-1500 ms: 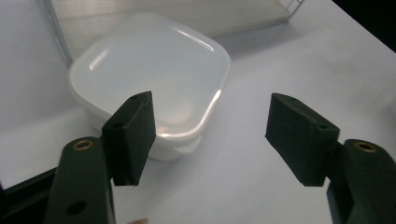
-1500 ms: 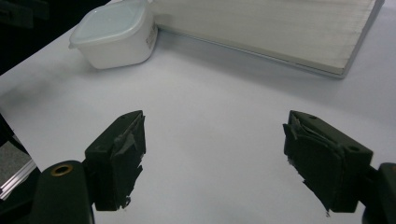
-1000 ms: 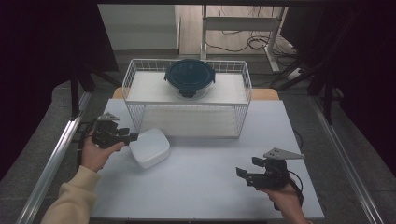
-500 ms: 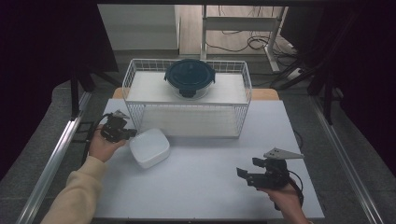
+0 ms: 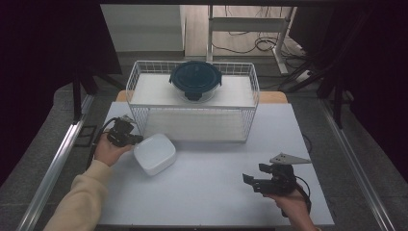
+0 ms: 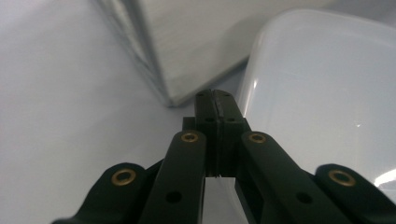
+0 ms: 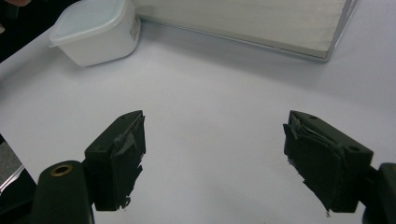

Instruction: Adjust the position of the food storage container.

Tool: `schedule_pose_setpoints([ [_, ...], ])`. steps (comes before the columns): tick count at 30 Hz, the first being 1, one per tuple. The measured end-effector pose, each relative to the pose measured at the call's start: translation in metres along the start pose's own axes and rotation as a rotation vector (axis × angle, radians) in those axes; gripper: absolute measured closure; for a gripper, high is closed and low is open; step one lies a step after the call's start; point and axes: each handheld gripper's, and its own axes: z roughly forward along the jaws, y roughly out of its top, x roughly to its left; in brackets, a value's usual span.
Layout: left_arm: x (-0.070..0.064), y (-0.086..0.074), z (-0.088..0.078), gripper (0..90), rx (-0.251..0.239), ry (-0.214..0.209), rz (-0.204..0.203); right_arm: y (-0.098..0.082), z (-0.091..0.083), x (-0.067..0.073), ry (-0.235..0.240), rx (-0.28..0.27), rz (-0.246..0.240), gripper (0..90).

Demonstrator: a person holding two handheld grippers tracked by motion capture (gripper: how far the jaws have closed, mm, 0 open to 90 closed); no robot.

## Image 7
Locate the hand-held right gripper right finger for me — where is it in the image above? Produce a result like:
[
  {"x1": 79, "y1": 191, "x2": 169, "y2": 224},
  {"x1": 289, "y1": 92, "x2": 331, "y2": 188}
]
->
[{"x1": 282, "y1": 109, "x2": 375, "y2": 214}]

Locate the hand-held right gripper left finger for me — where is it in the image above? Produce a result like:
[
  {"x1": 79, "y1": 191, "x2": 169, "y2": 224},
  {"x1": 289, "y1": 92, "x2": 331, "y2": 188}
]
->
[{"x1": 84, "y1": 109, "x2": 147, "y2": 212}]

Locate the white plastic container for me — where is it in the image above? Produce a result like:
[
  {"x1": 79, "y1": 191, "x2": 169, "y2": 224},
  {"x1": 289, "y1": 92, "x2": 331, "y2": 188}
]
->
[{"x1": 49, "y1": 0, "x2": 142, "y2": 67}]

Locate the translucent container lid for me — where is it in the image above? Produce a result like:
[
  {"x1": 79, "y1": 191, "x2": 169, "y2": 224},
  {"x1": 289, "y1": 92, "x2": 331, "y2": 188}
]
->
[{"x1": 49, "y1": 0, "x2": 129, "y2": 49}]

